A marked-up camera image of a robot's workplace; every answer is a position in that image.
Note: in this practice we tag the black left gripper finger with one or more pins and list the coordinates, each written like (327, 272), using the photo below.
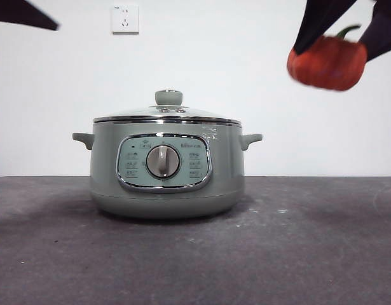
(14, 11)

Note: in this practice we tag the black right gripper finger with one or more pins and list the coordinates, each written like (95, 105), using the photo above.
(322, 16)
(386, 28)

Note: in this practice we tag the orange toy pumpkin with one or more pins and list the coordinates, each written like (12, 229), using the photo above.
(328, 63)

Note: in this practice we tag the glass lid with green knob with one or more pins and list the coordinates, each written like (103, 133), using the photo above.
(168, 97)

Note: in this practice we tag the pale green electric pot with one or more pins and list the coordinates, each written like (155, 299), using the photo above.
(227, 171)

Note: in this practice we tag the white wall socket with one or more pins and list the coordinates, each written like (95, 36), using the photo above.
(125, 19)

